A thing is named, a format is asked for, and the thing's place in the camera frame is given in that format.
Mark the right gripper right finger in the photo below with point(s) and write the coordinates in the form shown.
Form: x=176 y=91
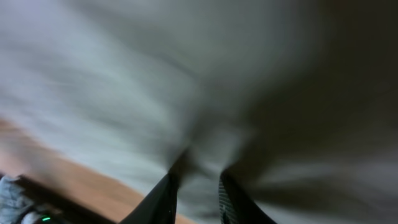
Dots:
x=236 y=207

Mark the folded blue denim jeans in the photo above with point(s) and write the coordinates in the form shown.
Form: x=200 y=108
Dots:
x=16 y=208

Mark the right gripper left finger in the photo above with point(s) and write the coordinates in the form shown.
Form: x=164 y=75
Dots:
x=160 y=204

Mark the grey cotton shorts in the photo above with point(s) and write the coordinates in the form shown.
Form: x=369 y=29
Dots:
x=297 y=99

